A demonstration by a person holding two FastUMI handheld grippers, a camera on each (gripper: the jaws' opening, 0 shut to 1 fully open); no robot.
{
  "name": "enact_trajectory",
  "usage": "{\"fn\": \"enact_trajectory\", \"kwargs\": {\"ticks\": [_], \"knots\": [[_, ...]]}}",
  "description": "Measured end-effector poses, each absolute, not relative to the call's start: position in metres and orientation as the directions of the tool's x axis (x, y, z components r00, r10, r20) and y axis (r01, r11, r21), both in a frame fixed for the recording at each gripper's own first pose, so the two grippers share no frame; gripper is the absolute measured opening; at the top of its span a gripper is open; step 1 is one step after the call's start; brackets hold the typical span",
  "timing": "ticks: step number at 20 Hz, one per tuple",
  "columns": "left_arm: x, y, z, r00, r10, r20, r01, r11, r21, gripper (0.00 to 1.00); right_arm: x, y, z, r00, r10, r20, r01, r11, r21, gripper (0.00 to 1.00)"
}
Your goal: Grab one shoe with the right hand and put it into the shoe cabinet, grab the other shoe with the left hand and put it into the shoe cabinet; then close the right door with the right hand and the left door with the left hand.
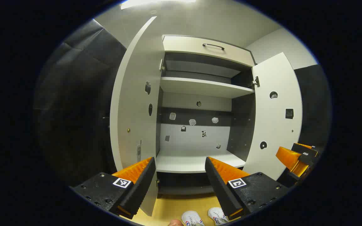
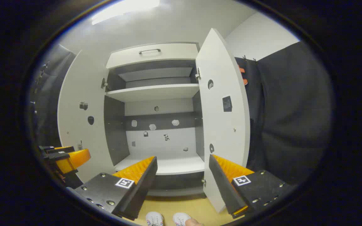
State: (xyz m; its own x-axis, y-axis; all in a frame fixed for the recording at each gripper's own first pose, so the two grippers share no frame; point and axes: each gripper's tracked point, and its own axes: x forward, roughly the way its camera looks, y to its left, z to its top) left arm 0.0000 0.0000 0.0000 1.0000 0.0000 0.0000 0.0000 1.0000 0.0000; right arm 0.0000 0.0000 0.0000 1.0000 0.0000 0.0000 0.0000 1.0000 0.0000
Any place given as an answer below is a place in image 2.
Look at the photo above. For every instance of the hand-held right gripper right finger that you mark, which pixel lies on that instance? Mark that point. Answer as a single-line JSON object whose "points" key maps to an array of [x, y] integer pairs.
{"points": [[223, 185]]}

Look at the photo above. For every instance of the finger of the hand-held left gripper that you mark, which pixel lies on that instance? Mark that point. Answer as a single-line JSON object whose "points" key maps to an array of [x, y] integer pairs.
{"points": [[58, 150], [74, 158]]}

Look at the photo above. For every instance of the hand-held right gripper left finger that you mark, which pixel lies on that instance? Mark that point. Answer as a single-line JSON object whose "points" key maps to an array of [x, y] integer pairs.
{"points": [[137, 188]]}

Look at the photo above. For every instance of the white striped canvas shoe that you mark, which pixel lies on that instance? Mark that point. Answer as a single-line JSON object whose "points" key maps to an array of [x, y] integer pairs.
{"points": [[180, 219], [154, 219]]}

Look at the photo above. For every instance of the white shoe cabinet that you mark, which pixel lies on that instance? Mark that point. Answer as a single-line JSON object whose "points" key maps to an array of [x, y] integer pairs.
{"points": [[162, 163]]}

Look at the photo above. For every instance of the white cabinet door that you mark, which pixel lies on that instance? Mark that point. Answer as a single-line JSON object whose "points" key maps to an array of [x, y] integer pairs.
{"points": [[74, 94], [218, 131]]}

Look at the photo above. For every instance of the metal door hinge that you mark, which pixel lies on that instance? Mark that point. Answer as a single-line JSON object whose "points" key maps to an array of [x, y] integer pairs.
{"points": [[197, 74], [203, 181], [104, 84]]}

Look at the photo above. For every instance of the white cabinet shelf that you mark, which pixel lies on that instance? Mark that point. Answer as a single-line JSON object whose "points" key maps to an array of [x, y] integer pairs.
{"points": [[152, 91]]}

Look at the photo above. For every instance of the white cabinet drawer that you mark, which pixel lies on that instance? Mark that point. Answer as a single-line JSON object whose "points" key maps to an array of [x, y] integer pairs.
{"points": [[168, 51]]}

